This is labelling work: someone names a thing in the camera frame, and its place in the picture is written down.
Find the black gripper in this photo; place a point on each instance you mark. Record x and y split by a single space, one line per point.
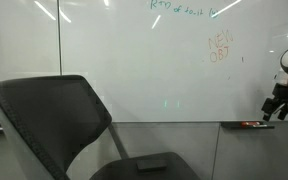
285 91

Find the red whiteboard marker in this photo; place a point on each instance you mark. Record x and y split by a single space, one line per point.
250 123

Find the black marker tray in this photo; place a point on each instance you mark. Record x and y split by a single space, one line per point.
230 127

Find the black fabric chair seat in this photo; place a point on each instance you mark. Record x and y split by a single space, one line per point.
180 170

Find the large white whiteboard panel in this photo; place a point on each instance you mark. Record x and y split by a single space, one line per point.
150 66

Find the black whiteboard eraser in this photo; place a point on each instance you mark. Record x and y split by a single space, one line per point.
151 165

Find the black mesh chair backrest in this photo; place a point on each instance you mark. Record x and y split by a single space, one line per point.
50 116

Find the white whiteboard panel green scribble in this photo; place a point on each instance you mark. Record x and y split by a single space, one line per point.
20 43

